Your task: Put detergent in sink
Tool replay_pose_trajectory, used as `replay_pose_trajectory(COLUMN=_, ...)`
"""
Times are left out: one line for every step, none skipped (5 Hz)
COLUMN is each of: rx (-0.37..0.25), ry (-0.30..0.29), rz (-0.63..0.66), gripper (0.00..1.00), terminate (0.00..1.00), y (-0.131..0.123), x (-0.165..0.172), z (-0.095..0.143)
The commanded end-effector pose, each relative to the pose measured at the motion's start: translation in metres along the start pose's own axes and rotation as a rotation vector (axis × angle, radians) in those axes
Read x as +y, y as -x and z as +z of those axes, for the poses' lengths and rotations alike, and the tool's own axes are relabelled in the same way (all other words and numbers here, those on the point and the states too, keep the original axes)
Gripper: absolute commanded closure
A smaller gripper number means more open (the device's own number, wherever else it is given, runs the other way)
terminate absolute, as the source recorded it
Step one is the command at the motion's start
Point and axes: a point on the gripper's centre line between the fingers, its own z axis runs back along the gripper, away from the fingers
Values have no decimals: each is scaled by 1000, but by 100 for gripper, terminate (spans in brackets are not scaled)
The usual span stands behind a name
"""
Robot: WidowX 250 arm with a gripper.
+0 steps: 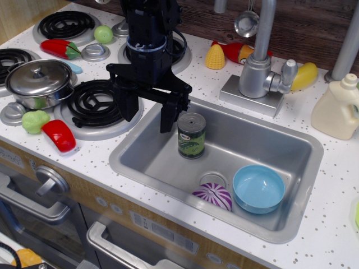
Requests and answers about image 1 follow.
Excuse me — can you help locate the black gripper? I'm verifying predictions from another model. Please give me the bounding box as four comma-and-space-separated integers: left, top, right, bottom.
106, 63, 192, 133

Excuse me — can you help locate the cream detergent bottle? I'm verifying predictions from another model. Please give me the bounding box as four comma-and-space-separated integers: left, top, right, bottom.
311, 73, 358, 140

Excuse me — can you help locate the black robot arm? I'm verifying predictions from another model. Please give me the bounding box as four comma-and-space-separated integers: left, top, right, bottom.
106, 1, 192, 133

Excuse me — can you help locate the green pea can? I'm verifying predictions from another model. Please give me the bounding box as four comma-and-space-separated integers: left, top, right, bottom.
177, 113, 206, 159

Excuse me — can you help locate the back right stove burner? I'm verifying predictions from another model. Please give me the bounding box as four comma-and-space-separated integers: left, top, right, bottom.
117, 33, 192, 75

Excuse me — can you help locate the stove burner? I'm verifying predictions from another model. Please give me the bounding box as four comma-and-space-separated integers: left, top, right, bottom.
117, 33, 192, 75
1, 48, 40, 98
54, 80, 143, 141
33, 11, 101, 47

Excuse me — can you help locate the front right stove burner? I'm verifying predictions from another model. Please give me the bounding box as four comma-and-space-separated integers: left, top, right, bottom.
54, 80, 143, 141

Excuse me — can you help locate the silver stove knob middle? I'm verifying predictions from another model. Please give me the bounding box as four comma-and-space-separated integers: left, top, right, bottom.
81, 43, 111, 62

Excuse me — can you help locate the silver stove knob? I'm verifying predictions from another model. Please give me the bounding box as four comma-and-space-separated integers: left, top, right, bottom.
81, 43, 111, 62
112, 19, 129, 38
1, 102, 28, 126

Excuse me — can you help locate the silver stove knob back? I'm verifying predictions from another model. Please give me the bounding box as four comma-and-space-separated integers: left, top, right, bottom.
112, 19, 129, 38

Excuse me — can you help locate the yellow toy corn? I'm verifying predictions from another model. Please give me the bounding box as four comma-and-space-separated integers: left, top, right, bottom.
205, 44, 225, 69

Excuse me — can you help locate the light blue toy piece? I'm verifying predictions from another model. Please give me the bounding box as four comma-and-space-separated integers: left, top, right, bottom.
61, 59, 82, 75

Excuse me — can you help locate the green toy apple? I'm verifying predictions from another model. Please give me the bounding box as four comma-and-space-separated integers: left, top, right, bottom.
94, 25, 113, 44

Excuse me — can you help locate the red toy pepper slice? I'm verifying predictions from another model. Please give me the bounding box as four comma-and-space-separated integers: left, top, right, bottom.
41, 119, 76, 155

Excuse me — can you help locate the red toy chili pepper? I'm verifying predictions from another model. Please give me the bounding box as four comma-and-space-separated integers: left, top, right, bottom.
40, 39, 81, 59

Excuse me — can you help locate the back left stove burner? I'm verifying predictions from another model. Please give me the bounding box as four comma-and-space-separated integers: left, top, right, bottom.
33, 11, 101, 47

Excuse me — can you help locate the red toy ketchup bottle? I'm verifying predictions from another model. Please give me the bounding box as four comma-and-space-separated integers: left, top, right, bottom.
211, 40, 273, 66

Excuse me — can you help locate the purple striped toy onion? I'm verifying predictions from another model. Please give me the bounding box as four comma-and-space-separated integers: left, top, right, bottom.
192, 183, 232, 211

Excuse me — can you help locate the silver faucet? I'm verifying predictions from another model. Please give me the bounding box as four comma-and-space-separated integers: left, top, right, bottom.
219, 0, 298, 117

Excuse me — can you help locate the silver pot with lid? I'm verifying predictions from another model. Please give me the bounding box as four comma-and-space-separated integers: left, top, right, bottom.
5, 59, 74, 110

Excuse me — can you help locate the green toy lettuce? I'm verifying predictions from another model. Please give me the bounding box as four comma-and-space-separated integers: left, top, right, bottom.
22, 110, 50, 134

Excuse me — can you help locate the silver hanging rod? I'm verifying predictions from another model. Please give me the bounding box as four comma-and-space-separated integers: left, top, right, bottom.
214, 0, 227, 13

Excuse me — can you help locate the silver oven dial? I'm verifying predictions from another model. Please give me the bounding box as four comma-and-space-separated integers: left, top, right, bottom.
35, 165, 70, 197

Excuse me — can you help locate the hanging silver ladle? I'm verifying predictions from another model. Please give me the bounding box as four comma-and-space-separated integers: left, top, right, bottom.
234, 0, 260, 38

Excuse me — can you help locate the silver stove knob front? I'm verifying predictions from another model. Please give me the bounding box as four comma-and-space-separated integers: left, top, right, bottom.
1, 102, 28, 126

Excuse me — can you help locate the light blue bowl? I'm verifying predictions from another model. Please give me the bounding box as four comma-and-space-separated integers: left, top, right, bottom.
232, 165, 286, 215

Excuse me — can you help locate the front left stove burner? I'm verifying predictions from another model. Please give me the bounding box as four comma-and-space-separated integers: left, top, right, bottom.
1, 48, 40, 98

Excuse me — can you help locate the yellow toy squash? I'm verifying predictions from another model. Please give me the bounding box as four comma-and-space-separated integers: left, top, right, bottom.
291, 62, 318, 91

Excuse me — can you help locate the yellow object bottom left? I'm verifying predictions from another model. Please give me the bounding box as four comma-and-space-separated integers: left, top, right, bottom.
16, 248, 43, 268

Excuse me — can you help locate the silver support pole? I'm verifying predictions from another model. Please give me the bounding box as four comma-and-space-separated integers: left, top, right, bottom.
324, 3, 358, 83

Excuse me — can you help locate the green toy at edge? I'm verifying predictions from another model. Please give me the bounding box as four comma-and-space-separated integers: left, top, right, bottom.
349, 198, 358, 235

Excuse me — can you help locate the silver dishwasher handle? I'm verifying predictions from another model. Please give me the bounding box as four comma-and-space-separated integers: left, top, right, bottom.
86, 221, 201, 268

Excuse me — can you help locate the silver oven door handle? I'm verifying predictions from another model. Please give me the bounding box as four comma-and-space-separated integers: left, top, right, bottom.
1, 183, 71, 225

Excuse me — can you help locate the black cable bottom left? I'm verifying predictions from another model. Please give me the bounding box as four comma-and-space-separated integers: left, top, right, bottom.
0, 242, 23, 269

